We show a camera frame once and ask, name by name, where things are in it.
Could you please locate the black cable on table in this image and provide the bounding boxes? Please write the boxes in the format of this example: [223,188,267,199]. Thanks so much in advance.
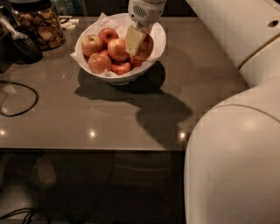
[0,80,39,118]

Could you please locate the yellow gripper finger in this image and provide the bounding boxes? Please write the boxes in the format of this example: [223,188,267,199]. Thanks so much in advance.
[125,26,146,56]

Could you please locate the black round appliance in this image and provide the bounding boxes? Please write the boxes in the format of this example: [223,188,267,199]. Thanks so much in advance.
[11,32,43,64]

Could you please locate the red apple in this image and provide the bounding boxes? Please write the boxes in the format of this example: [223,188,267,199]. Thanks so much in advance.
[98,27,119,46]
[88,53,112,74]
[108,38,130,61]
[135,34,154,60]
[111,62,132,75]

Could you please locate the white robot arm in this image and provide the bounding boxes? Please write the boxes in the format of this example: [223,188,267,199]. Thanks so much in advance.
[183,0,280,224]

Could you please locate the white ceramic bowl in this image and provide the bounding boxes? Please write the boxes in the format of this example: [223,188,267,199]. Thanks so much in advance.
[74,12,167,86]

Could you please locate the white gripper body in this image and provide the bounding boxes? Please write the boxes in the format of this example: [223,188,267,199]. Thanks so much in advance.
[128,0,167,28]

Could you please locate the silver spoon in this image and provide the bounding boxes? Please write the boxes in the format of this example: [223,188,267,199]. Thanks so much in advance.
[0,16,28,40]

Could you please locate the white sock foot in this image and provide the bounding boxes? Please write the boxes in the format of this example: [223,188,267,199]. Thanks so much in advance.
[33,157,57,189]

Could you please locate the glass jar of chips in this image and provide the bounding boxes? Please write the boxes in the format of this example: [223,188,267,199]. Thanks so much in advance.
[9,0,65,51]

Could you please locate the white small items behind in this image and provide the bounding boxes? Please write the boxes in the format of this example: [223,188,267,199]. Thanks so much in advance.
[60,17,80,30]

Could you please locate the yellow-red apple far left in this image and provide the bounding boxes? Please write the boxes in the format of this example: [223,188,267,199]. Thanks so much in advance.
[81,35,103,57]

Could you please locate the black cables on floor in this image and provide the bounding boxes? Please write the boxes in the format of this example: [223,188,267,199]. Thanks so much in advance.
[0,204,51,224]

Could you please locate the small red apple hidden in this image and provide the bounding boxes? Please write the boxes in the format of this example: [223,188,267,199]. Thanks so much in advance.
[100,50,109,56]

